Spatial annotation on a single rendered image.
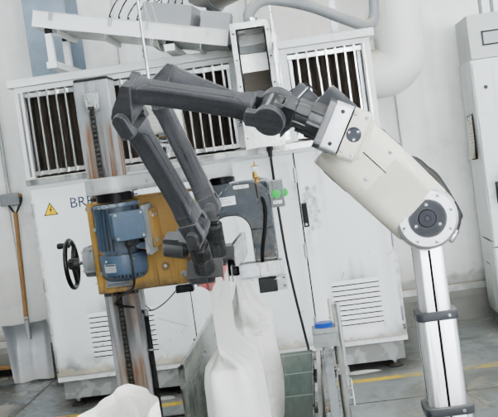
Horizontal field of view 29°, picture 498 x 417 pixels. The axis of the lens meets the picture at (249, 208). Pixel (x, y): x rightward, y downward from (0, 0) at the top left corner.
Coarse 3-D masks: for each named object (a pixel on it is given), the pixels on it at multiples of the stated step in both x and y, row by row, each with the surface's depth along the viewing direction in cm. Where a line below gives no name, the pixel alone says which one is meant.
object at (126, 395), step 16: (128, 384) 149; (112, 400) 145; (128, 400) 149; (144, 400) 147; (80, 416) 138; (96, 416) 140; (112, 416) 145; (128, 416) 149; (144, 416) 148; (160, 416) 139
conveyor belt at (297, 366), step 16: (288, 352) 504; (304, 352) 499; (288, 368) 468; (304, 368) 463; (288, 384) 436; (304, 384) 432; (288, 400) 407; (304, 400) 403; (288, 416) 383; (304, 416) 380
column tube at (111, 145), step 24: (96, 120) 330; (96, 144) 331; (120, 144) 337; (96, 168) 331; (120, 168) 331; (120, 336) 334; (144, 336) 334; (120, 360) 335; (144, 360) 334; (120, 384) 335; (144, 384) 335
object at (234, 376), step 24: (216, 288) 287; (216, 312) 282; (216, 336) 275; (240, 336) 310; (216, 360) 282; (240, 360) 284; (216, 384) 280; (240, 384) 280; (264, 384) 301; (216, 408) 280; (240, 408) 280; (264, 408) 291
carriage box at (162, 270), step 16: (160, 192) 347; (160, 208) 325; (176, 224) 325; (96, 240) 327; (96, 256) 327; (160, 256) 326; (96, 272) 327; (160, 272) 327; (176, 272) 326; (112, 288) 328; (128, 288) 328; (144, 288) 327
